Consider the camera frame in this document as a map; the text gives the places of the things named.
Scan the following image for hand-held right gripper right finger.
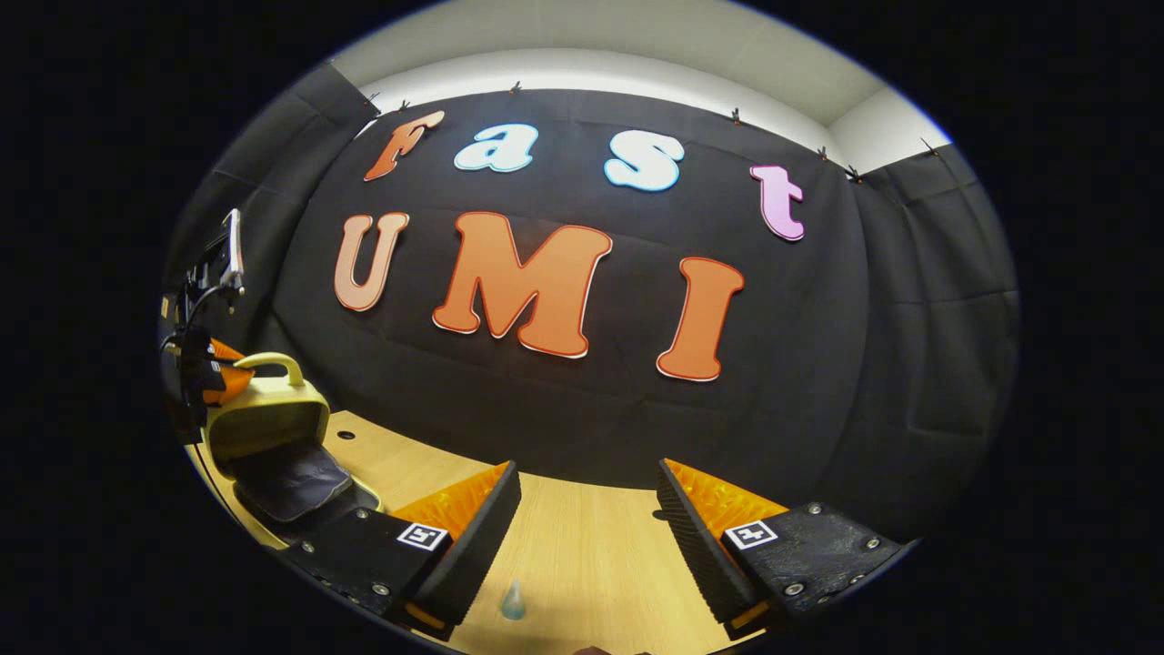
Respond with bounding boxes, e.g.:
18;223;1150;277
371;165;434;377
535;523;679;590
657;458;910;640

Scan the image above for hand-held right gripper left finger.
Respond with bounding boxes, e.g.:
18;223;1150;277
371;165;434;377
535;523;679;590
282;460;523;642

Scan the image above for pale yellow suitcase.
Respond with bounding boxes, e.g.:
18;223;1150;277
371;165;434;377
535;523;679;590
202;352;383;547

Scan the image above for black backdrop cloth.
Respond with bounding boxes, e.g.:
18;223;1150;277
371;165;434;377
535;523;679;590
164;59;1019;543

